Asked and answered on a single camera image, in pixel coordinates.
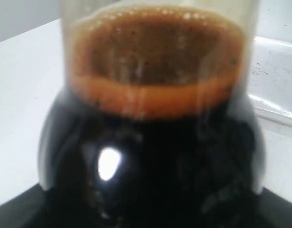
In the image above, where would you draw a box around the soy sauce bottle gold cap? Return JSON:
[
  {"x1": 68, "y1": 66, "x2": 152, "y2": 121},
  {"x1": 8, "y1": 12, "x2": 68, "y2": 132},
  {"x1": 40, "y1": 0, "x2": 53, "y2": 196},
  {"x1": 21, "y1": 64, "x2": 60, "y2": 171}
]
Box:
[{"x1": 38, "y1": 0, "x2": 265, "y2": 228}]

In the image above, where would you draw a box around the white rectangular plastic tray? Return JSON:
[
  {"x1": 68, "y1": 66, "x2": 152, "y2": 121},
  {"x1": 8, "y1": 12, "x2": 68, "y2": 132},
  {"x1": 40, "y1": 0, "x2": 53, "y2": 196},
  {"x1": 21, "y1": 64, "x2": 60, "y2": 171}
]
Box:
[{"x1": 248, "y1": 37, "x2": 292, "y2": 126}]

